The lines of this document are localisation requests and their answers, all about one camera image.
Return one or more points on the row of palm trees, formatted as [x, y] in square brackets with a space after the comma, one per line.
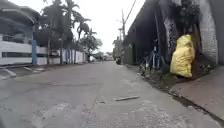
[66, 26]

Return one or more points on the yellow sack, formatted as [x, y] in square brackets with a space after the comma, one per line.
[182, 55]

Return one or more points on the bicycle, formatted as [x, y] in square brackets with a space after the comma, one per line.
[149, 60]

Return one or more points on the grey concrete road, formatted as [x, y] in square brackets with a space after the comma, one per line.
[100, 83]

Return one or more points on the utility pole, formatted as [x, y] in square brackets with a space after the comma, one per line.
[123, 25]

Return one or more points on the dark building with stone wall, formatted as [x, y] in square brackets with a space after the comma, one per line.
[146, 30]

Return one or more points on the stick on road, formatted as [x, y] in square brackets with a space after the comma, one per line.
[126, 98]

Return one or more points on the white wall with blue posts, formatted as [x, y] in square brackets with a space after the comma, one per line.
[20, 53]

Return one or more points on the climbing plant on wall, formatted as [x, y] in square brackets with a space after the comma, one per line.
[185, 15]

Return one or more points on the grey building with balcony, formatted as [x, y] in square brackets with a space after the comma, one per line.
[15, 23]

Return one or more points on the reddish concrete ramp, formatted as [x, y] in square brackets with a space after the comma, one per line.
[203, 91]

